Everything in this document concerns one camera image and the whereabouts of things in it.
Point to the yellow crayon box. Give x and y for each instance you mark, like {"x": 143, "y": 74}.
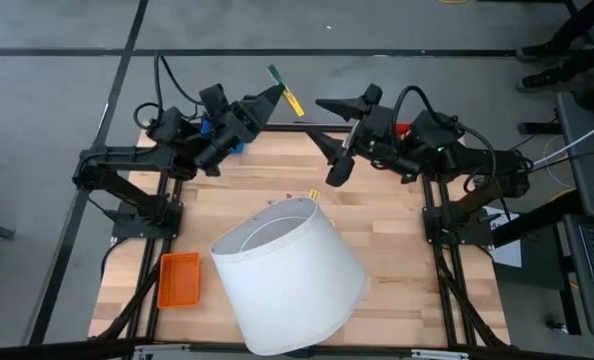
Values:
{"x": 293, "y": 102}
{"x": 314, "y": 194}

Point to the person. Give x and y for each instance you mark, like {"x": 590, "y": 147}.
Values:
{"x": 582, "y": 25}

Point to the black aluminium table frame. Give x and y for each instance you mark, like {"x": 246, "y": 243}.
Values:
{"x": 293, "y": 128}

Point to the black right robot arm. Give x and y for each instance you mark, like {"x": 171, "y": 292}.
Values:
{"x": 487, "y": 165}

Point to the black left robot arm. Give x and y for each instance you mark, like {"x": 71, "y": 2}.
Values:
{"x": 127, "y": 160}

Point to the white fabric lampshade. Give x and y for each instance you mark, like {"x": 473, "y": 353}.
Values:
{"x": 292, "y": 285}

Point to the black desk foot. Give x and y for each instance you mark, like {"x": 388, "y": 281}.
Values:
{"x": 539, "y": 128}

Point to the black crossbar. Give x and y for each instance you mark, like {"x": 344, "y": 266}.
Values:
{"x": 52, "y": 350}

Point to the orange plastic bin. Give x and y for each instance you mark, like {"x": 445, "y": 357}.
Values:
{"x": 179, "y": 280}

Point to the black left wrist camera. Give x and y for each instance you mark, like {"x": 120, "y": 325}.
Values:
{"x": 213, "y": 100}

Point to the blue plastic bin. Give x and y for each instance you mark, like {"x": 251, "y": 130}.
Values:
{"x": 237, "y": 148}

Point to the red plastic bin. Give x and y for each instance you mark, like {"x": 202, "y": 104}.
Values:
{"x": 403, "y": 129}

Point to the grey desk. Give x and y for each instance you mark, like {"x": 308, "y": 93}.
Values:
{"x": 584, "y": 160}

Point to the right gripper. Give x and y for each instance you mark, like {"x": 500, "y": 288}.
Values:
{"x": 374, "y": 132}

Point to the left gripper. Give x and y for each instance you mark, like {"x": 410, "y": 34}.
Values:
{"x": 237, "y": 122}

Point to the red and white small packet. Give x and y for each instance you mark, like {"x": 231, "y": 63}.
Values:
{"x": 290, "y": 195}

